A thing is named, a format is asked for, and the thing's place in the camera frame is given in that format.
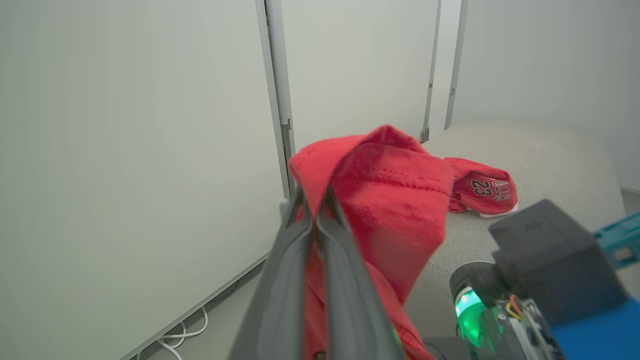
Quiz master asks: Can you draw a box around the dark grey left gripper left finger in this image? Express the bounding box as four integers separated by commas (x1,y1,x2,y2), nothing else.
227,187,314,360

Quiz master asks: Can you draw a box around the red Bulls print garment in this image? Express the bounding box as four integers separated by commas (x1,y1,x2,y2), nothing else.
444,157,519,219

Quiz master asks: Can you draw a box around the plain red garment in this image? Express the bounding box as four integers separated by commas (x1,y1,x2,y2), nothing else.
289,124,456,360

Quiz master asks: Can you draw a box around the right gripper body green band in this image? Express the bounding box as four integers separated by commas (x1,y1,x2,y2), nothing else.
449,261,568,360

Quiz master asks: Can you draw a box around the grey fabric sofa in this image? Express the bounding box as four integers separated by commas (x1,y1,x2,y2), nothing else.
402,119,631,341

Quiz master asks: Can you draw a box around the large white partition panel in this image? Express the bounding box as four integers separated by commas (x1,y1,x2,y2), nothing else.
0,0,293,360

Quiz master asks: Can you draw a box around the looped white power cable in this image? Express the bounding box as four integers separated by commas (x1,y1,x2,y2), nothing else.
136,306,209,360

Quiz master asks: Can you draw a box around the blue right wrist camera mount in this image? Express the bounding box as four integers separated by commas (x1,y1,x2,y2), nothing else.
549,296,640,360

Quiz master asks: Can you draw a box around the teal right wrist bracket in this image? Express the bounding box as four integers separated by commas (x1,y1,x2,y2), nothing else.
592,212,640,270

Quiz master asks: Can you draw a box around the narrow white partition panel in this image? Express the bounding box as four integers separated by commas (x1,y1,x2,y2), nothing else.
265,0,443,151

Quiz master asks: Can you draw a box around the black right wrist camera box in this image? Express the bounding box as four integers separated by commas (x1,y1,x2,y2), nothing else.
489,199,632,326

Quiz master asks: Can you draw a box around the wide white partition panel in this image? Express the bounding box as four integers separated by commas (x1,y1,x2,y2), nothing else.
444,0,640,193

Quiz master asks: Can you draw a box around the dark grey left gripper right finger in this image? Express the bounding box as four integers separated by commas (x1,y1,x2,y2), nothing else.
315,185,406,360

